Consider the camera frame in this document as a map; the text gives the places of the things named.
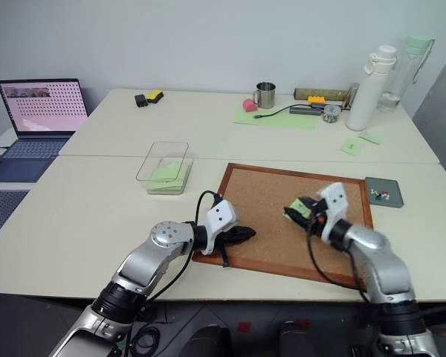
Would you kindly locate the yellow toy brick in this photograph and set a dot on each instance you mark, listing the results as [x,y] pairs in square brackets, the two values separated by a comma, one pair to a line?
[316,100]

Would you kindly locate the white water bottle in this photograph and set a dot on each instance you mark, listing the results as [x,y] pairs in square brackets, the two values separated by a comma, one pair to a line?
[368,96]

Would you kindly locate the green sticky note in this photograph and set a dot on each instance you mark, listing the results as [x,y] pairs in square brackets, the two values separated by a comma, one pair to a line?
[296,205]

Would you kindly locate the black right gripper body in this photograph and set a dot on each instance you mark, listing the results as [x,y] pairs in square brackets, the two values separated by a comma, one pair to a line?
[317,212]

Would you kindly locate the clear jar of pushpins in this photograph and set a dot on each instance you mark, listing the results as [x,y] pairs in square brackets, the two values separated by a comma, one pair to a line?
[331,114]

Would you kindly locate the wood framed cork board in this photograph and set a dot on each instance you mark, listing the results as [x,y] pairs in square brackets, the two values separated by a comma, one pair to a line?
[267,193]

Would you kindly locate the green notes pile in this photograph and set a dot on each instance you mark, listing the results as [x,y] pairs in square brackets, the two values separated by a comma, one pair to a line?
[167,176]

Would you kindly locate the green note with dark mark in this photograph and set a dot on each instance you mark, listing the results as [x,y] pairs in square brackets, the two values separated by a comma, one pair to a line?
[351,146]

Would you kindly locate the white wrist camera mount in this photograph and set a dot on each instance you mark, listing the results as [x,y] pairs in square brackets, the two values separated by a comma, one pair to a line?
[221,215]
[336,201]

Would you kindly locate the clear plastic box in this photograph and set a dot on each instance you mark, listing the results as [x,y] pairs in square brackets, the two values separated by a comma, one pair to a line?
[148,175]

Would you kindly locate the dark rounded shape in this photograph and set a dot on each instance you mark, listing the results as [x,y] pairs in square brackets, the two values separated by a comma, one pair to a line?
[208,342]
[295,340]

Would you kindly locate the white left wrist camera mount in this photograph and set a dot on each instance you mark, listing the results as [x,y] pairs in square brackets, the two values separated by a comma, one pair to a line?
[221,215]

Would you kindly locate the open laptop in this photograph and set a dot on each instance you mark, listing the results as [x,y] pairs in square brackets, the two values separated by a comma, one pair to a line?
[41,111]

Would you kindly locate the black eraser block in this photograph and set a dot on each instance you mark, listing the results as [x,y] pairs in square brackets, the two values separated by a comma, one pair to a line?
[141,100]

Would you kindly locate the red floor marker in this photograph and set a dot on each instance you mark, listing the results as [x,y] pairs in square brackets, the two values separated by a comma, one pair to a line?
[244,327]

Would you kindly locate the yellow black sponge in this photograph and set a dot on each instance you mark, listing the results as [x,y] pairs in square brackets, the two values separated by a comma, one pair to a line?
[155,95]

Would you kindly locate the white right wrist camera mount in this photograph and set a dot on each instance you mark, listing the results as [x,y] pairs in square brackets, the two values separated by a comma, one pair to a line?
[336,201]

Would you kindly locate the large green paper sheet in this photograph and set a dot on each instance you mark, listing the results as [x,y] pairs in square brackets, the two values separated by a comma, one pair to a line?
[282,121]

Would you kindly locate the pink rounded block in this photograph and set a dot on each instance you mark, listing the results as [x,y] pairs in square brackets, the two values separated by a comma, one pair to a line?
[249,106]

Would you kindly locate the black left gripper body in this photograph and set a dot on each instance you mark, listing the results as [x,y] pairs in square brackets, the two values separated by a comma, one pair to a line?
[225,238]

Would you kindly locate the clear bottle with green lid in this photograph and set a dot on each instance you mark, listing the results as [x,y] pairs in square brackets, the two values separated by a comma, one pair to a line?
[397,74]

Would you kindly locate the steel mug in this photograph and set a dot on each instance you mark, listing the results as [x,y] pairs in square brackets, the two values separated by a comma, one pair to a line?
[265,96]

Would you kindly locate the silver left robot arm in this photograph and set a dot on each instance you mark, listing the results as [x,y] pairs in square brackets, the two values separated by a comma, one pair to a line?
[163,234]

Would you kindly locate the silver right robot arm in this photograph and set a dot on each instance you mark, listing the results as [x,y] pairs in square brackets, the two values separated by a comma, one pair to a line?
[379,260]

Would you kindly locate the grey perforated panel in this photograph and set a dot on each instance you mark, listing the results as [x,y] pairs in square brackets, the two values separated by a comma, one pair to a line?
[2,212]

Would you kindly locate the grey square tray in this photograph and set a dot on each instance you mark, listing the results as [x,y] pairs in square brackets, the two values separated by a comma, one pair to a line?
[392,186]

